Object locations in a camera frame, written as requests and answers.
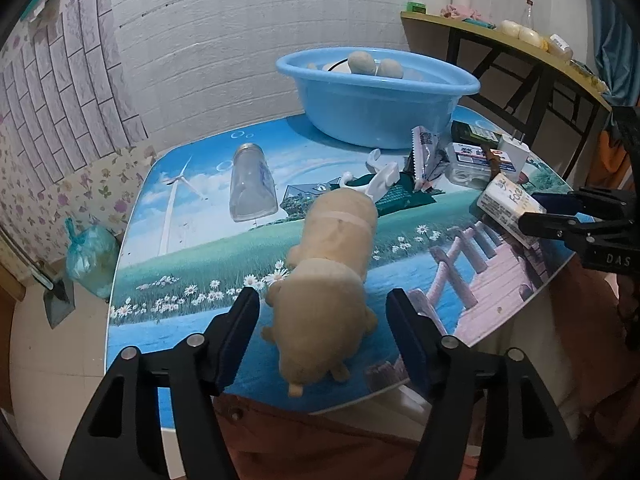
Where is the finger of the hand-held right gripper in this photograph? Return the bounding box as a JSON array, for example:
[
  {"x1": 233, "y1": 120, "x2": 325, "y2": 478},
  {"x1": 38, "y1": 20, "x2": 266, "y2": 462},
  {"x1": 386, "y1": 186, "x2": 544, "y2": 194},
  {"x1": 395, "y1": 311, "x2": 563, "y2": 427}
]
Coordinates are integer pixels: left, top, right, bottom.
[
  {"x1": 531, "y1": 186, "x2": 632, "y2": 217},
  {"x1": 519, "y1": 211, "x2": 618, "y2": 251}
]

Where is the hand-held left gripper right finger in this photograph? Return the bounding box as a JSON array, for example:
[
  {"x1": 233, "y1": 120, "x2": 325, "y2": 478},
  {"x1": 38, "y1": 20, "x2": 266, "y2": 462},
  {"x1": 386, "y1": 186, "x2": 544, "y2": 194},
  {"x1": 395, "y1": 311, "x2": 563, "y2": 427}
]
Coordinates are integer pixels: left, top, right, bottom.
[{"x1": 386, "y1": 287, "x2": 583, "y2": 480}]

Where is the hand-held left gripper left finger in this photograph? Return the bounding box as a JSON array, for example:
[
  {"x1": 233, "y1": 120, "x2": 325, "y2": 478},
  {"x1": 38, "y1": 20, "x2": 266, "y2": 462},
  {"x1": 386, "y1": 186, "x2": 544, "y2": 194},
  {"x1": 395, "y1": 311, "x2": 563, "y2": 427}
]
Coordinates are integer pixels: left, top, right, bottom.
[{"x1": 60, "y1": 287, "x2": 261, "y2": 480}]

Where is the white tissue pack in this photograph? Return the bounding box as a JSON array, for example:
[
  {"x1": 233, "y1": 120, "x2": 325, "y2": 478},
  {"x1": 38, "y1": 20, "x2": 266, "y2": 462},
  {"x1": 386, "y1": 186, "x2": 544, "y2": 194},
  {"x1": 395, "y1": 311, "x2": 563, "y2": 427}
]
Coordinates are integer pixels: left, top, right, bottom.
[{"x1": 476, "y1": 174, "x2": 548, "y2": 250}]

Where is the beige plush toy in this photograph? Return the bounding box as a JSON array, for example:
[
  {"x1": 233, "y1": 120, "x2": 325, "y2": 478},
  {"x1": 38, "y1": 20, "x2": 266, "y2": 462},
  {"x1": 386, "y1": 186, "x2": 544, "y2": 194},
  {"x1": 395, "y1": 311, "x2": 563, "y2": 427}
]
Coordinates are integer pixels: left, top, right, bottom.
[{"x1": 262, "y1": 187, "x2": 379, "y2": 398}]

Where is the blue plastic basin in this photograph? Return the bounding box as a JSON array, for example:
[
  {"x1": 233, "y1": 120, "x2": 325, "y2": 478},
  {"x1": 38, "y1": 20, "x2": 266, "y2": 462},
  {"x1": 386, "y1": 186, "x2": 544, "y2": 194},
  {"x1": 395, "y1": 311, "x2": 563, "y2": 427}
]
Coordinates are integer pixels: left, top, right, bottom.
[{"x1": 275, "y1": 48, "x2": 481, "y2": 150}]

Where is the white charger plug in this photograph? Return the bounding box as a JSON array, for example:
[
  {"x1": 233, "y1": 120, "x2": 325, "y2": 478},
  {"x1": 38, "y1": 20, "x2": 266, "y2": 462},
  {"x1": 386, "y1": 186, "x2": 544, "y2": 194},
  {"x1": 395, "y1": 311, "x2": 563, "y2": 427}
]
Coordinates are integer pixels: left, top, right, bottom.
[{"x1": 495, "y1": 131, "x2": 532, "y2": 176}]

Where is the dark green bottle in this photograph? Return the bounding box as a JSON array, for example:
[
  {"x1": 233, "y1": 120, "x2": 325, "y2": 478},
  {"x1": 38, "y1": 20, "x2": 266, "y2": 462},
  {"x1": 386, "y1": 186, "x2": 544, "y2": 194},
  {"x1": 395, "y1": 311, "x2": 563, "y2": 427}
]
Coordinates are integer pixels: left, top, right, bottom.
[{"x1": 451, "y1": 121, "x2": 503, "y2": 145}]

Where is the yellow green fruit bunch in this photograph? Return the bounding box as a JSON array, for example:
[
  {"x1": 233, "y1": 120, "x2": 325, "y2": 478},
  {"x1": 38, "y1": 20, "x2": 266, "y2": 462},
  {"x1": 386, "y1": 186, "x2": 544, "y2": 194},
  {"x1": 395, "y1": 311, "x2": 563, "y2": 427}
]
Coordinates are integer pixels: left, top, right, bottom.
[{"x1": 572, "y1": 60, "x2": 609, "y2": 94}]

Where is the dark green packet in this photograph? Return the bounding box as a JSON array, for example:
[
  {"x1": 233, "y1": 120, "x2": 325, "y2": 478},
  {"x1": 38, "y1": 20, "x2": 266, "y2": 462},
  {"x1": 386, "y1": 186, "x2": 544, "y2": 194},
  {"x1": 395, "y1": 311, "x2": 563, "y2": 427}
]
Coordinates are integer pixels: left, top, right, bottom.
[{"x1": 375, "y1": 182, "x2": 437, "y2": 212}]

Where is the white red snack packet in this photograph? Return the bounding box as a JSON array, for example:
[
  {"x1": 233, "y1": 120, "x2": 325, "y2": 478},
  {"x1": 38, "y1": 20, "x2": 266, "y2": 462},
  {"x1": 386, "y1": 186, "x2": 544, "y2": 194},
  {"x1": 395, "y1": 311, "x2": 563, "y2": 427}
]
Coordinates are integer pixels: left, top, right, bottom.
[{"x1": 409, "y1": 126, "x2": 451, "y2": 193}]

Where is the white plastic hook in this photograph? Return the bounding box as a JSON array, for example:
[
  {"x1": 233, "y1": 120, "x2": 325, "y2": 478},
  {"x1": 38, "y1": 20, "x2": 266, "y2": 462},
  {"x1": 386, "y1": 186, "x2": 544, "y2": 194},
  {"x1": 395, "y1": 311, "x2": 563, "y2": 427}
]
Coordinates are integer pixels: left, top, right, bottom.
[{"x1": 342, "y1": 149, "x2": 403, "y2": 198}]

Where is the teal plastic bag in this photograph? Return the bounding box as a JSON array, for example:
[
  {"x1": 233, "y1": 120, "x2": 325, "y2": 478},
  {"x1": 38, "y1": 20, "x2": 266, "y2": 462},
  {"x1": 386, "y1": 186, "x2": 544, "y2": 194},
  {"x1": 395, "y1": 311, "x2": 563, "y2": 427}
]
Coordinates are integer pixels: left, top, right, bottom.
[{"x1": 66, "y1": 217, "x2": 120, "y2": 301}]

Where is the blue curtain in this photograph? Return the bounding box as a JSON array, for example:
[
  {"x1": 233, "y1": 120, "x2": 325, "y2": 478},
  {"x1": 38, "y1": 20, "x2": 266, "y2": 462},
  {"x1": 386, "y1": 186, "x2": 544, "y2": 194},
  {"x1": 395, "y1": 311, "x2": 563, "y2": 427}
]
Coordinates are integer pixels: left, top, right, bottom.
[{"x1": 587, "y1": 0, "x2": 640, "y2": 106}]

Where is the wooden side table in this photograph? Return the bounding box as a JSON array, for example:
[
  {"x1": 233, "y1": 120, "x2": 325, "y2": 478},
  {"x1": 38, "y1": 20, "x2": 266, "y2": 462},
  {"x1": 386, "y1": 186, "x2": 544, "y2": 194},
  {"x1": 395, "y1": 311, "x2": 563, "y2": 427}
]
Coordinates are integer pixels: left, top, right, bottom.
[{"x1": 401, "y1": 12, "x2": 613, "y2": 181}]

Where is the grey dustpan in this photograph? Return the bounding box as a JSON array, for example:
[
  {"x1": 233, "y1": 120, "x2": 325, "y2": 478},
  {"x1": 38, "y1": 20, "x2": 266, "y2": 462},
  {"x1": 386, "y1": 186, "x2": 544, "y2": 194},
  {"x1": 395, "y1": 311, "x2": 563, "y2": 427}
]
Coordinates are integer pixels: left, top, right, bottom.
[{"x1": 37, "y1": 260, "x2": 76, "y2": 330}]

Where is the pink cloth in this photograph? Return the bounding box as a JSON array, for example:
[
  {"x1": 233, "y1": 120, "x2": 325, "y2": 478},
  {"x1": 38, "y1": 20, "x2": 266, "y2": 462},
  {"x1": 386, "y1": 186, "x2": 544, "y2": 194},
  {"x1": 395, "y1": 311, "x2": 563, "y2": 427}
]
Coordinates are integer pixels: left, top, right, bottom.
[{"x1": 440, "y1": 4, "x2": 483, "y2": 20}]

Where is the white plush toy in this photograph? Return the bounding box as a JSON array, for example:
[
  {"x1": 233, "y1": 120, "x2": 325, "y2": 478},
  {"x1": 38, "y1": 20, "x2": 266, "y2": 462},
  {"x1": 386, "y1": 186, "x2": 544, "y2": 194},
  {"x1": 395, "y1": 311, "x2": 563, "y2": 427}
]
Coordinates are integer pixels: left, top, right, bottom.
[{"x1": 306, "y1": 51, "x2": 426, "y2": 81}]

